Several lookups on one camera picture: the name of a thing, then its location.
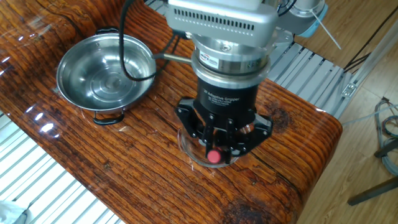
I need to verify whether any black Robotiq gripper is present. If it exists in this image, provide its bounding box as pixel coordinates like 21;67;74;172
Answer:
174;76;274;157

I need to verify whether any black ladle with red accents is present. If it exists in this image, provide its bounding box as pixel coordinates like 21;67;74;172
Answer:
206;148;224;165

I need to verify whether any clear glass bowl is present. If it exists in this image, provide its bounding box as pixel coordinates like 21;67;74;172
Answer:
177;123;253;169

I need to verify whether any glossy wood-grain table mat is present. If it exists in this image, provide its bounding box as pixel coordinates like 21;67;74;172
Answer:
0;0;343;224

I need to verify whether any grey wrist-mounted box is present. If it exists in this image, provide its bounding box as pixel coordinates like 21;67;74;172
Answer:
164;0;279;48

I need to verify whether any dark furniture leg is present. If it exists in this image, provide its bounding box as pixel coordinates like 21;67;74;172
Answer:
347;175;398;206
374;138;398;158

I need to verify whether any blue tissue pack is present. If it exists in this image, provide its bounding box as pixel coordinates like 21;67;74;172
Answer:
0;200;32;224

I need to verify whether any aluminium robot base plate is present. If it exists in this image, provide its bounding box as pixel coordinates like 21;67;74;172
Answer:
269;27;295;50

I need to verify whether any steel pot with black handles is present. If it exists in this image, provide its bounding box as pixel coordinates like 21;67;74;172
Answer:
55;27;157;126

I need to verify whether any white cable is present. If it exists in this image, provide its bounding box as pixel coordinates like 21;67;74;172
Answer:
341;104;398;125

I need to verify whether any black floor cable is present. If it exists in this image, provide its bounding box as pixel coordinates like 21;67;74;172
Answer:
343;6;398;74

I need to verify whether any aluminium beam with corner bracket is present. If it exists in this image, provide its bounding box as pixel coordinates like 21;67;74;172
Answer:
341;18;398;100

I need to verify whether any grey coiled cable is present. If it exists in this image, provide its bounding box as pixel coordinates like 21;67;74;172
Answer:
374;96;398;177

